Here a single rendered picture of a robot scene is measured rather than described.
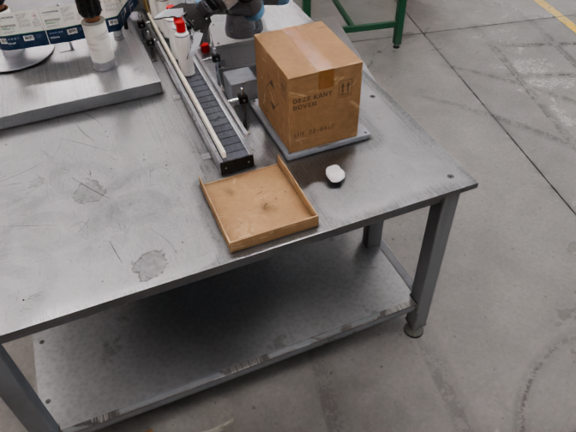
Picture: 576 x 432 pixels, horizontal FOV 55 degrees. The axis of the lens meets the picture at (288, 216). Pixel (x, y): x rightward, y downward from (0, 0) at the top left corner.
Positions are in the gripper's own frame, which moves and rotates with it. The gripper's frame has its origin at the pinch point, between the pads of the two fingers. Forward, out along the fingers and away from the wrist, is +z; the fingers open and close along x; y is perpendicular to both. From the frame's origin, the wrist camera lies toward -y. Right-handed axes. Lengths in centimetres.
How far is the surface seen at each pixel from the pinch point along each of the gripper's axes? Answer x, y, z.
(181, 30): 2.3, 26.0, -7.8
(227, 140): -34.4, -0.8, 6.0
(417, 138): -73, -8, -43
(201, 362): -88, 5, 63
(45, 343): -51, 26, 103
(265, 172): -48.6, -10.1, 4.0
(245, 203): -50, -20, 15
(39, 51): 33, 65, 37
